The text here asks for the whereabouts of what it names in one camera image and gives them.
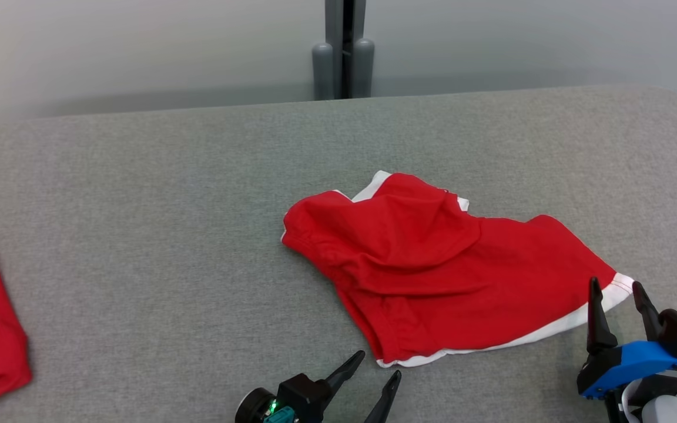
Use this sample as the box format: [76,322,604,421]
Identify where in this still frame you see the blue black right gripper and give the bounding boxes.
[577,277,677,400]

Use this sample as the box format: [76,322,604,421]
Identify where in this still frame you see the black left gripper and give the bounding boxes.
[235,351,403,423]

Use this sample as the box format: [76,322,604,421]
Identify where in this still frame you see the red shorts with white trim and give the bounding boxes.
[281,170,635,369]

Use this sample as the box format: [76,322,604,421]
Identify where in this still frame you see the grey cylindrical post cap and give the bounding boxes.
[351,38,375,98]
[312,42,335,101]

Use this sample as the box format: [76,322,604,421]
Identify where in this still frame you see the grey vertical partition post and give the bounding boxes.
[324,0,367,99]

